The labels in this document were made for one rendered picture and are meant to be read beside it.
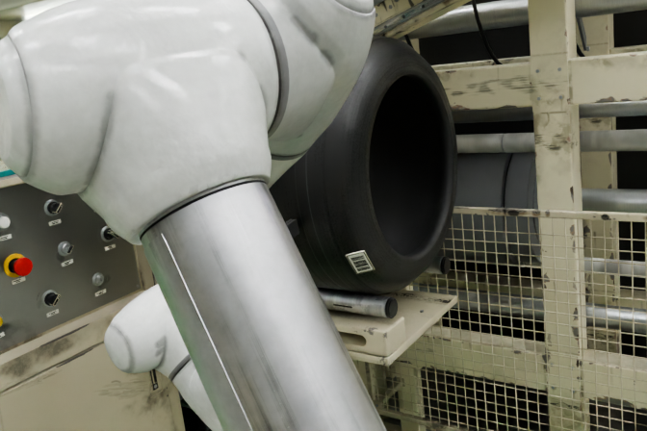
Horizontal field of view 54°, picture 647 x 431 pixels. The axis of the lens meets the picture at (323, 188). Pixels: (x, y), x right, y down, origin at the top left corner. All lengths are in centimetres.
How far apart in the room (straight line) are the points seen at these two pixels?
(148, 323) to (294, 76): 55
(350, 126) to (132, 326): 54
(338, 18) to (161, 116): 18
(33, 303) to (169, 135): 118
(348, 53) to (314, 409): 28
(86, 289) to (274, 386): 125
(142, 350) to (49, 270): 65
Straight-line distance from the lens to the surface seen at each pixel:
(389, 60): 135
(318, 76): 53
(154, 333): 97
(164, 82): 44
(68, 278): 161
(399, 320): 142
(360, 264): 128
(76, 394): 163
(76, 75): 43
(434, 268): 162
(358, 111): 124
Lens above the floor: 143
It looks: 11 degrees down
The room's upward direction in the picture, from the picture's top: 7 degrees counter-clockwise
